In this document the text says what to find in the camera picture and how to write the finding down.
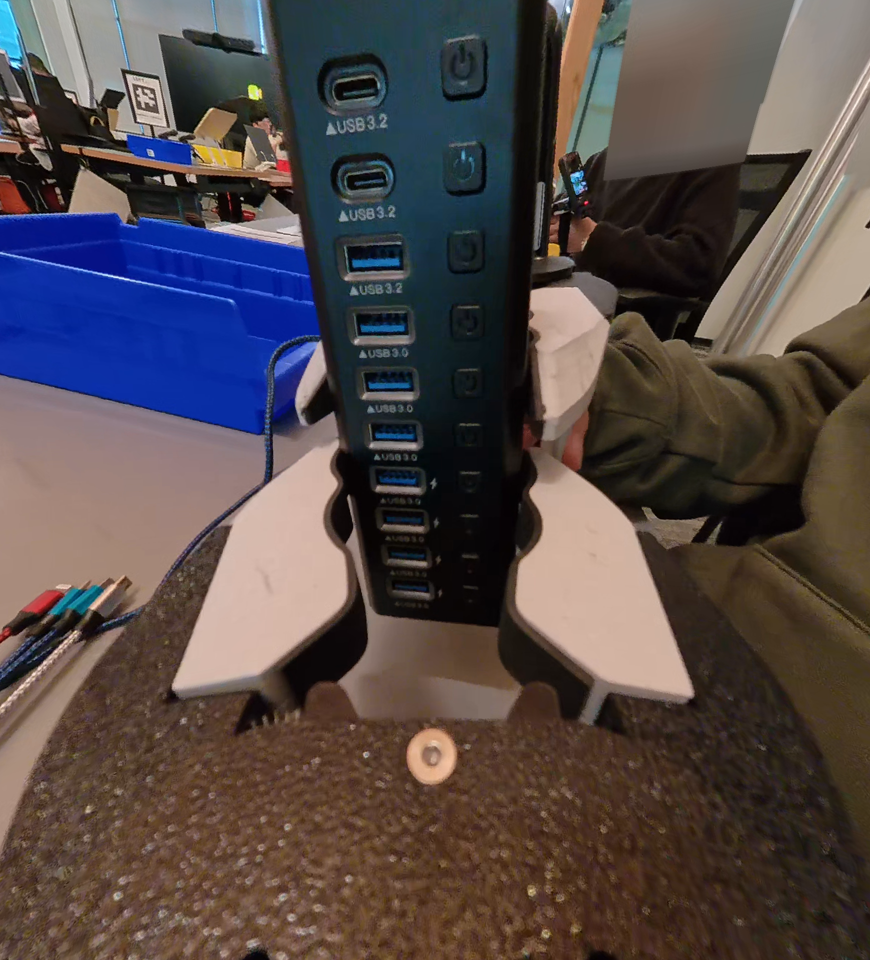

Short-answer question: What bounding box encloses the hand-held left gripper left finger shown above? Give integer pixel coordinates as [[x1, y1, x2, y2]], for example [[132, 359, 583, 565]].
[[171, 441, 370, 714]]

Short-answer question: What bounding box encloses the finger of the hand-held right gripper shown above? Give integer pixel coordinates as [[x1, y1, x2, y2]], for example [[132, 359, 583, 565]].
[[294, 348, 340, 427], [528, 287, 610, 445]]

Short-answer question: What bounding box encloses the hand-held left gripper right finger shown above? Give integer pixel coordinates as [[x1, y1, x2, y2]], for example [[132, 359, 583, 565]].
[[497, 448, 696, 726]]

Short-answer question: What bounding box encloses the braided multi-head charging cable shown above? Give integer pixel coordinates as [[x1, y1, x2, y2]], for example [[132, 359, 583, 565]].
[[0, 333, 327, 766]]

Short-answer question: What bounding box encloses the black USB hub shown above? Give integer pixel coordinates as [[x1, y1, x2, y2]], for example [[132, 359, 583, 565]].
[[266, 0, 549, 627]]

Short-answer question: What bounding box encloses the person's right forearm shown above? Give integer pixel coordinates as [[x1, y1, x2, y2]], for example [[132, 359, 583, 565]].
[[581, 309, 841, 526]]

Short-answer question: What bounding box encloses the grey desk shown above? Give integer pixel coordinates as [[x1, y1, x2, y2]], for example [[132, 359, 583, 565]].
[[0, 354, 706, 849]]

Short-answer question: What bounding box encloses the wooden office desk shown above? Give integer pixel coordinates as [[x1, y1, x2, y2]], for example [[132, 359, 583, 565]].
[[60, 142, 295, 226]]

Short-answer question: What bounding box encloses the person's right hand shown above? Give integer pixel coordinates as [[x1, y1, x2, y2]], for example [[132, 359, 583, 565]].
[[561, 416, 594, 474]]

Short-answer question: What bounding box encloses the blue plastic bin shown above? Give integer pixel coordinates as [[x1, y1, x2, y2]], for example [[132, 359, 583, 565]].
[[0, 212, 331, 436]]

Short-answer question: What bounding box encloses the silver metal pole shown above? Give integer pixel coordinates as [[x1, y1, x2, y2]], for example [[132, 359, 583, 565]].
[[708, 0, 870, 354]]

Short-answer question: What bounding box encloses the cardboard box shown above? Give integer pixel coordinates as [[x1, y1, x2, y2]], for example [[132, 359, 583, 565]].
[[193, 107, 240, 147]]

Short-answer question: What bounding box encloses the small blue bin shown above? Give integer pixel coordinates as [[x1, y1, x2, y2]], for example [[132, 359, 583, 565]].
[[126, 133, 193, 163]]

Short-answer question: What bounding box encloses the black television screen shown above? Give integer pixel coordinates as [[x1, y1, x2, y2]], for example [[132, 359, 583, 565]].
[[159, 33, 280, 135]]

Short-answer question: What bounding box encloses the white square-code sign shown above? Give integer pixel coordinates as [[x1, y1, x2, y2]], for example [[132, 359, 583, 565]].
[[121, 69, 174, 132]]

